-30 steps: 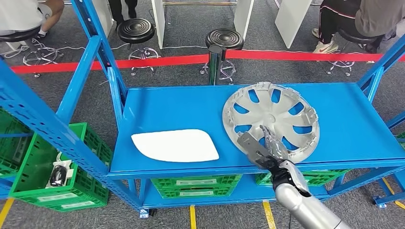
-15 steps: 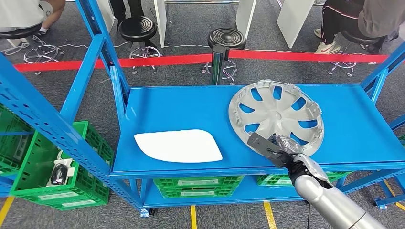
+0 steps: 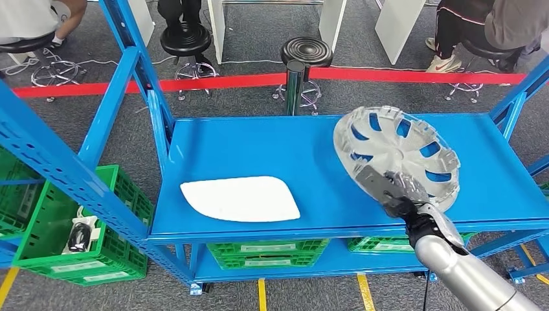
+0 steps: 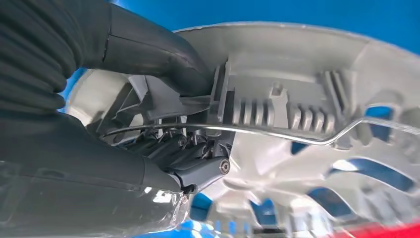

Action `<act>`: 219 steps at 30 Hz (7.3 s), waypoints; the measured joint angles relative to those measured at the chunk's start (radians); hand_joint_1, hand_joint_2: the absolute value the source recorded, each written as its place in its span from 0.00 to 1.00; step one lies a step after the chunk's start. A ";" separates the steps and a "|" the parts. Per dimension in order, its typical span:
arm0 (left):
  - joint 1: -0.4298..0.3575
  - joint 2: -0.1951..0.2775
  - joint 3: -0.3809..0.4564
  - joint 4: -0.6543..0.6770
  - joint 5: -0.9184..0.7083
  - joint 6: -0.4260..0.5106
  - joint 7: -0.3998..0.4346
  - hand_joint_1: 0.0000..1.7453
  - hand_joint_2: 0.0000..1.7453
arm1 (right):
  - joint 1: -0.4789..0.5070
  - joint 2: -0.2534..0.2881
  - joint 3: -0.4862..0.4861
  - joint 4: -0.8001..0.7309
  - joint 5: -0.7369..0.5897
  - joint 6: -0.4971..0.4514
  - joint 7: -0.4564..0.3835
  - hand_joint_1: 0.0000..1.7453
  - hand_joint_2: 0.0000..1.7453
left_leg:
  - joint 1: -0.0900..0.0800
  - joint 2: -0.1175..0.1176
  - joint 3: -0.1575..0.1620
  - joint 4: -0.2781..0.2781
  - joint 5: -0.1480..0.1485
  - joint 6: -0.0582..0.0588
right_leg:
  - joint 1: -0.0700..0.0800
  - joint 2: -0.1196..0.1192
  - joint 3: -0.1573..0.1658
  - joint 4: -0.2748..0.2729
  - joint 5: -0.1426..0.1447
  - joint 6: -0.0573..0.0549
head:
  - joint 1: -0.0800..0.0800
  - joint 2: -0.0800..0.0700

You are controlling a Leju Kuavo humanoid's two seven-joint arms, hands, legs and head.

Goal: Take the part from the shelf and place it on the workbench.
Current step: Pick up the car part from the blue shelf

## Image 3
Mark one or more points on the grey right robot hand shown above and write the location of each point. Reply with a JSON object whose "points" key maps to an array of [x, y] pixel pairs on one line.
{"points": [[403, 193]]}

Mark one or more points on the silver wheel hubcap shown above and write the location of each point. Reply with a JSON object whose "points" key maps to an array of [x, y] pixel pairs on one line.
{"points": [[394, 141]]}

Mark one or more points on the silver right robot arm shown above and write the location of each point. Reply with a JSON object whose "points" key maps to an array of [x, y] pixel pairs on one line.
{"points": [[463, 274]]}

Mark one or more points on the blue metal shelf rack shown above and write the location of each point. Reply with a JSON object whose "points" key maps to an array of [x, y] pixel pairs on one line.
{"points": [[279, 150], [6, 253], [542, 249]]}

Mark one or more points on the white flat panel part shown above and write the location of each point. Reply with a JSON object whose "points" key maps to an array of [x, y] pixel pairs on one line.
{"points": [[240, 199]]}

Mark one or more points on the folded green plastic crate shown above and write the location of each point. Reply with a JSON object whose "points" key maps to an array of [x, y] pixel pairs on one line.
{"points": [[128, 277], [223, 249], [364, 245], [227, 262]]}

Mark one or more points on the red barrier belt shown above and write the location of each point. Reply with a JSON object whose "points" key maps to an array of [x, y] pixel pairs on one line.
{"points": [[236, 80], [386, 76]]}

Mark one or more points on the open green plastic crate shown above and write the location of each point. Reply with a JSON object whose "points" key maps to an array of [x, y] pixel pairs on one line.
{"points": [[545, 189], [17, 206], [51, 223]]}

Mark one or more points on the white desk leg panel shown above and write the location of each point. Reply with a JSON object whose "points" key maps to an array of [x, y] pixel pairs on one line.
{"points": [[143, 21], [396, 30], [332, 21], [216, 30]]}

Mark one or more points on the black round stool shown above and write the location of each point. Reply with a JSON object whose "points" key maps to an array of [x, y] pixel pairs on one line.
{"points": [[186, 38], [484, 50], [25, 43], [306, 51]]}

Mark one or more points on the person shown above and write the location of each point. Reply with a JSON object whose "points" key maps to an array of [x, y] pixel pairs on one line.
{"points": [[514, 21], [459, 25], [25, 17], [178, 10]]}

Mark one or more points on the chrome barrier post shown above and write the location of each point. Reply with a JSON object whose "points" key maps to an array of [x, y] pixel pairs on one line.
{"points": [[296, 86]]}

